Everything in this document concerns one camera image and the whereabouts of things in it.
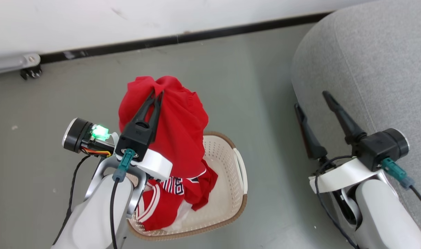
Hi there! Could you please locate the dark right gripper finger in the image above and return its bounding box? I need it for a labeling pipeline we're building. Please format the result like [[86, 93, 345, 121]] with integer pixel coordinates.
[[294, 103, 328, 160], [322, 90, 367, 144]]

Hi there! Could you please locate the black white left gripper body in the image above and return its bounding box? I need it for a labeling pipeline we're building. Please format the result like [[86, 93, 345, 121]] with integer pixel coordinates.
[[115, 119, 173, 181]]

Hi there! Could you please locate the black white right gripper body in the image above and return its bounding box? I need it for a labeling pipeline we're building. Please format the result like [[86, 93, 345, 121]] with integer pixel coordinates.
[[309, 130, 388, 194]]

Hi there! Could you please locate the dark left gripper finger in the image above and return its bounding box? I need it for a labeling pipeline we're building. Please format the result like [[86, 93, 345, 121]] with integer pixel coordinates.
[[131, 90, 156, 125], [149, 90, 165, 130]]

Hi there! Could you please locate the plain red garment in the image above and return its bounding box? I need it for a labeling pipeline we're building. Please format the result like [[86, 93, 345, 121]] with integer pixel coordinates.
[[118, 75, 210, 179]]

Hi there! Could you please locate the white laundry basket brown rim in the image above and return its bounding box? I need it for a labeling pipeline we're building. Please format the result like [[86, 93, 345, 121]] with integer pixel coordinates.
[[126, 131, 249, 242]]

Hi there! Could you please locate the red jersey with white stripes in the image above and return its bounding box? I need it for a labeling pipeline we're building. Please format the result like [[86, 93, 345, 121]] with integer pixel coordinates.
[[136, 168, 219, 232]]

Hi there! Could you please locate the grey fabric sofa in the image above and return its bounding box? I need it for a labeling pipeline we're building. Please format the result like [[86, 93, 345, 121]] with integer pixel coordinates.
[[290, 0, 421, 243]]

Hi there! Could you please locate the black baseboard strip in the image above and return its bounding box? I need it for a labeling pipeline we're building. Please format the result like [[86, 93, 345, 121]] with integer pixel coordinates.
[[40, 11, 333, 65]]

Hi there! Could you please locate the small black caster wheel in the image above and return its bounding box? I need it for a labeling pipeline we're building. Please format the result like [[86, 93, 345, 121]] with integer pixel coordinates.
[[20, 66, 43, 81]]

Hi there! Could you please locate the black cable teal connector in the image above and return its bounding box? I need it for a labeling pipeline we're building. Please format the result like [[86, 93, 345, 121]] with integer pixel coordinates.
[[382, 157, 421, 215], [110, 149, 137, 249]]

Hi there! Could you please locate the thin black cable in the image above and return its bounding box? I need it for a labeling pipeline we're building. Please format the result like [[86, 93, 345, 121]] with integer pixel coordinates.
[[53, 155, 92, 245], [314, 155, 360, 249]]

